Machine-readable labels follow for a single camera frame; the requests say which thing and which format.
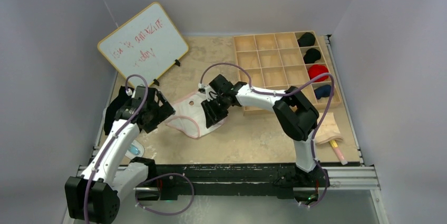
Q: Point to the navy blue rolled underwear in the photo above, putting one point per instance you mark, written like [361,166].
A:
[323,91]

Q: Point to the white underwear pink trim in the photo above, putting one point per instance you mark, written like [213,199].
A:
[189,116]

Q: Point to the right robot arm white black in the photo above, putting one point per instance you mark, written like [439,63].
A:
[293,110]

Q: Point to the red rolled underwear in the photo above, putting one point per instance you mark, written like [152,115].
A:
[316,70]

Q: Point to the pink yellow marker pen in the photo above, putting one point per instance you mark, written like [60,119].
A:
[338,152]

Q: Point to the black rolled underwear back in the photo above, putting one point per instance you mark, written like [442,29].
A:
[306,40]

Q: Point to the black underwear white waistband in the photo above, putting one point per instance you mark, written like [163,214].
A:
[112,109]

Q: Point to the white blue patterned underwear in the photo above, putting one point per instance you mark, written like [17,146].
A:
[135,149]

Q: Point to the wooden compartment organizer tray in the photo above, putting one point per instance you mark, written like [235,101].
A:
[275,60]

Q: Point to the black rolled underwear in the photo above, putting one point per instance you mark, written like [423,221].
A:
[306,40]
[311,56]

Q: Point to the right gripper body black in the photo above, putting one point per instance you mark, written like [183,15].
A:
[222,101]

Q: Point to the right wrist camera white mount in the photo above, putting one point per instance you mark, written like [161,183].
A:
[208,91]

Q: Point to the cream beige underwear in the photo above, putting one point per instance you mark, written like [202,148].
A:
[328,130]

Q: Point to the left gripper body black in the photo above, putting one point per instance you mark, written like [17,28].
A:
[158,114]

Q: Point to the white whiteboard yellow frame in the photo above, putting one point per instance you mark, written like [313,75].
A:
[147,45]

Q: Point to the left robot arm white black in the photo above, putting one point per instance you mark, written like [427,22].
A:
[96,194]

